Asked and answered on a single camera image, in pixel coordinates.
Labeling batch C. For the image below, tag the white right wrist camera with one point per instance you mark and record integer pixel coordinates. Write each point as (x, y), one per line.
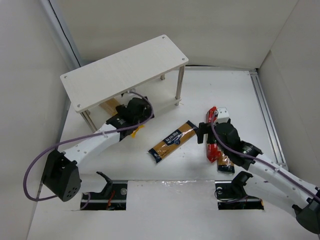
(221, 116)

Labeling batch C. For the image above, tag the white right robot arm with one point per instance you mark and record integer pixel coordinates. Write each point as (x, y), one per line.
(264, 179)

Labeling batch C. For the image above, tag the red spaghetti bag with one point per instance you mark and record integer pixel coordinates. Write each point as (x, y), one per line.
(213, 152)

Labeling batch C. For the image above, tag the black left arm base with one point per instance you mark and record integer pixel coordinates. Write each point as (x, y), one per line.
(116, 200)

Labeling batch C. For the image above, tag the dark-ended spaghetti bag with barcode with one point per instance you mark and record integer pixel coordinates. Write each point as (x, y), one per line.
(224, 164)

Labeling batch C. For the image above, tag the blue-label spaghetti bag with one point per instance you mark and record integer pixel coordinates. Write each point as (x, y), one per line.
(173, 141)

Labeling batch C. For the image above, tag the white two-tier shelf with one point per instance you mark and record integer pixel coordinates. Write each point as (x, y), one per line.
(154, 68)

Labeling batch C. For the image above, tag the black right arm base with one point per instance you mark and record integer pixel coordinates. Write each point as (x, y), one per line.
(228, 199)

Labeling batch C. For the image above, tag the yellow-ended spaghetti bag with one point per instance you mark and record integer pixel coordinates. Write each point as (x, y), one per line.
(110, 107)

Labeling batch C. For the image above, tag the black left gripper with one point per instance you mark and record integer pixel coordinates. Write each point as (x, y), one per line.
(122, 110)

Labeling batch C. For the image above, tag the aluminium frame rail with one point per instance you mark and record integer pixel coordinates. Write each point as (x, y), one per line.
(273, 138)

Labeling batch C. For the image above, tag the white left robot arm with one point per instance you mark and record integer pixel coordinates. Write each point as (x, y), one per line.
(62, 169)

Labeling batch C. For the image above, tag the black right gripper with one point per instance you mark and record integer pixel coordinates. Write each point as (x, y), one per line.
(204, 132)

